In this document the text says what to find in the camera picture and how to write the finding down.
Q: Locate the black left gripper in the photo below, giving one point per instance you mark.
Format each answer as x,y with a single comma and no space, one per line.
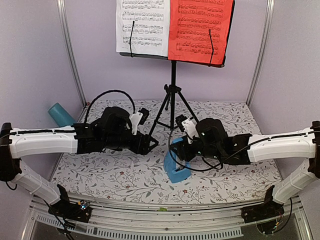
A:
144,149

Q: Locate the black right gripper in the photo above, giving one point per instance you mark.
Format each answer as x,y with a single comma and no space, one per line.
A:
183,152

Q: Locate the blue metronome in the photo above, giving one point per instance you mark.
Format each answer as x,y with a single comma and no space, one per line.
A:
174,171

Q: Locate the black music stand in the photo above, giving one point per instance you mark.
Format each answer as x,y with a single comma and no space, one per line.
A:
172,90

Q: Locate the white sheet music paper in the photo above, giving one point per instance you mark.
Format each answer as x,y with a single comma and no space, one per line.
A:
142,27

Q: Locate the red sheet music paper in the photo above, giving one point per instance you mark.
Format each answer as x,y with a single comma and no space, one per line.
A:
199,31

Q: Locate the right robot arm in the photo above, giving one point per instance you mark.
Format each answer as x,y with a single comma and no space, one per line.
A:
208,139

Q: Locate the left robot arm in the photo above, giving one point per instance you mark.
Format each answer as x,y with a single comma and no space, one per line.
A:
116,130

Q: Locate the floral tablecloth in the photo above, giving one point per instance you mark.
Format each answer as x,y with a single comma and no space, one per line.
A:
125,176

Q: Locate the teal cylindrical cup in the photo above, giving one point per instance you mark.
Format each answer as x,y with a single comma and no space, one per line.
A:
61,117

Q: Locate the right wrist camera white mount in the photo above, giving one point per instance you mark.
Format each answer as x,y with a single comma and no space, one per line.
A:
187,126

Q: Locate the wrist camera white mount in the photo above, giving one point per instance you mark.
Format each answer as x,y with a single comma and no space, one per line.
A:
187,126
138,118

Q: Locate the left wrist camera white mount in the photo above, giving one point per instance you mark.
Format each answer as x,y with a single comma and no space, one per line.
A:
138,118

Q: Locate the aluminium front frame rail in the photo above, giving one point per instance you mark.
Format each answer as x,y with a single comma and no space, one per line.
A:
125,220

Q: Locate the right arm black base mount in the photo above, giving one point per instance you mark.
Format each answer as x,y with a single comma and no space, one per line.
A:
268,209

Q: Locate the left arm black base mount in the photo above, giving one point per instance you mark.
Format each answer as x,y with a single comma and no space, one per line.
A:
79,211

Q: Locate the left aluminium corner post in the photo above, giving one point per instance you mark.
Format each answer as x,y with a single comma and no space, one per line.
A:
62,13

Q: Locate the aluminium corner post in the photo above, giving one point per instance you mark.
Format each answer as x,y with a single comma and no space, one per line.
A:
270,4
62,13

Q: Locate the right aluminium corner post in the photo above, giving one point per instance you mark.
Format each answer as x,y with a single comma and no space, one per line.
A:
270,4

